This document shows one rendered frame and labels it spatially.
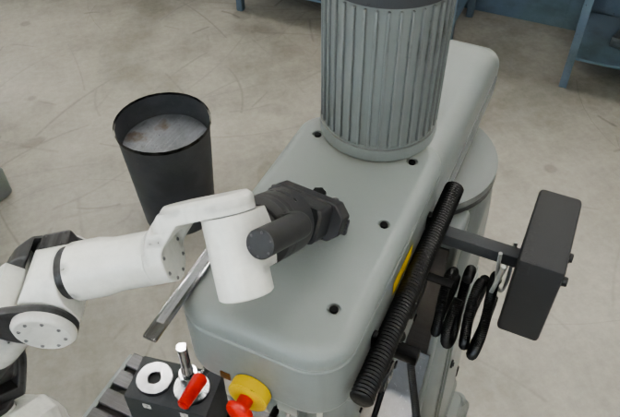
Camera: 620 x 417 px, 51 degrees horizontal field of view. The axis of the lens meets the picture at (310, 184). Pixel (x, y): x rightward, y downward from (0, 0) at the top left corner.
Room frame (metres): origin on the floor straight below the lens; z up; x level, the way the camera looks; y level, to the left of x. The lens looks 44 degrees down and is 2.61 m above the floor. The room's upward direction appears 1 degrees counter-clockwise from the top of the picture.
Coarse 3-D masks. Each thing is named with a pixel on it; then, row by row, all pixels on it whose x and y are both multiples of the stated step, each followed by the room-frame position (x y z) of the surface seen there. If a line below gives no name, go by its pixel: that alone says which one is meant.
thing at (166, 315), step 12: (204, 252) 0.60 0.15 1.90; (204, 264) 0.58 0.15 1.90; (192, 276) 0.56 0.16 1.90; (180, 288) 0.54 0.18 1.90; (192, 288) 0.54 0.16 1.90; (168, 300) 0.52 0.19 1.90; (180, 300) 0.52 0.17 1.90; (168, 312) 0.50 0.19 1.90; (156, 324) 0.48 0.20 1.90; (168, 324) 0.48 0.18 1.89; (144, 336) 0.46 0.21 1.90; (156, 336) 0.46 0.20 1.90
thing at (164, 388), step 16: (144, 368) 0.88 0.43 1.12; (160, 368) 0.88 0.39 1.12; (176, 368) 0.88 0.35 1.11; (144, 384) 0.83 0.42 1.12; (160, 384) 0.83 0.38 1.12; (176, 384) 0.83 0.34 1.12; (208, 384) 0.83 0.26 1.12; (128, 400) 0.81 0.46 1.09; (144, 400) 0.80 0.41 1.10; (160, 400) 0.79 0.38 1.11; (176, 400) 0.79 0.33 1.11; (208, 400) 0.79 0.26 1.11; (224, 400) 0.85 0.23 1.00; (144, 416) 0.80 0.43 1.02; (160, 416) 0.79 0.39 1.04; (176, 416) 0.77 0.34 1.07; (192, 416) 0.76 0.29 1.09; (208, 416) 0.76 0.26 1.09; (224, 416) 0.83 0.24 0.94
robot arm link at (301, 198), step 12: (264, 192) 0.58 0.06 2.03; (276, 192) 0.58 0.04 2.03; (288, 192) 0.59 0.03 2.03; (300, 192) 0.64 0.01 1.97; (312, 192) 0.65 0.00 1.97; (300, 204) 0.57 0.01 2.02; (312, 204) 0.61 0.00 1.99; (324, 204) 0.62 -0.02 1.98; (336, 204) 0.62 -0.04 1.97; (312, 216) 0.57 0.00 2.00; (324, 216) 0.59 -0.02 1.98; (336, 216) 0.61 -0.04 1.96; (348, 216) 0.62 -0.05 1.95; (312, 228) 0.56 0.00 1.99; (324, 228) 0.59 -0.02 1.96; (336, 228) 0.60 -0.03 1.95; (312, 240) 0.57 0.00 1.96; (324, 240) 0.59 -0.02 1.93
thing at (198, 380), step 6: (204, 372) 0.52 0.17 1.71; (192, 378) 0.51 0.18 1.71; (198, 378) 0.51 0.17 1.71; (204, 378) 0.51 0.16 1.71; (192, 384) 0.50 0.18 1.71; (198, 384) 0.50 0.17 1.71; (204, 384) 0.51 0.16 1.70; (186, 390) 0.49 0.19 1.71; (192, 390) 0.49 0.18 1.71; (198, 390) 0.49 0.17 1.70; (186, 396) 0.48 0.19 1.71; (192, 396) 0.48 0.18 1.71; (180, 402) 0.47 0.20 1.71; (186, 402) 0.47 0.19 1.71; (192, 402) 0.48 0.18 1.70; (186, 408) 0.47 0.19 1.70
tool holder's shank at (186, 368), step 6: (180, 342) 0.84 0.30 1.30; (180, 348) 0.82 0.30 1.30; (186, 348) 0.83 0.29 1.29; (180, 354) 0.81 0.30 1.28; (186, 354) 0.82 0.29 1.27; (180, 360) 0.82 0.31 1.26; (186, 360) 0.82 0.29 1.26; (186, 366) 0.81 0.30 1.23; (192, 366) 0.83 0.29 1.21; (186, 372) 0.81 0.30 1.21; (192, 372) 0.82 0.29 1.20
